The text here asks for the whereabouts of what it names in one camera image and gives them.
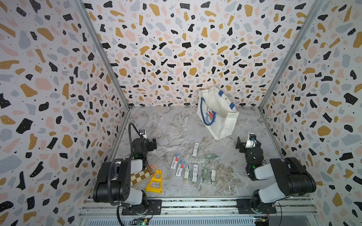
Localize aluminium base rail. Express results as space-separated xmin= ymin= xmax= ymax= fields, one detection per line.
xmin=77 ymin=196 xmax=320 ymax=226

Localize green compass set case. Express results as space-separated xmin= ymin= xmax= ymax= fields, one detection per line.
xmin=201 ymin=166 xmax=209 ymax=184

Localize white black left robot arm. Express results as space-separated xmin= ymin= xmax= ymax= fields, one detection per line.
xmin=92 ymin=138 xmax=162 ymax=216

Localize green compass set horizontal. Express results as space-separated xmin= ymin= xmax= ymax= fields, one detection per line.
xmin=203 ymin=153 xmax=220 ymax=161

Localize yellow plastic triangular stand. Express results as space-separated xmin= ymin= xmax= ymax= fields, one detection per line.
xmin=146 ymin=169 xmax=163 ymax=194

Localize compass set red label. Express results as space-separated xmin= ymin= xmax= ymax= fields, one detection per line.
xmin=171 ymin=153 xmax=180 ymax=170
xmin=175 ymin=159 xmax=185 ymax=177

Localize clear compass set rightmost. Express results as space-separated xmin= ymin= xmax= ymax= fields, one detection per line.
xmin=210 ymin=166 xmax=217 ymax=185

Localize white canvas bag blue handles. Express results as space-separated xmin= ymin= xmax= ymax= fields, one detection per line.
xmin=197 ymin=86 xmax=239 ymax=140

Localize brown checkered chess board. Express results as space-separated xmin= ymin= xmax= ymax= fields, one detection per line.
xmin=131 ymin=165 xmax=154 ymax=187

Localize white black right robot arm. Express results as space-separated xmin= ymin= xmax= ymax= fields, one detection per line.
xmin=236 ymin=133 xmax=316 ymax=213

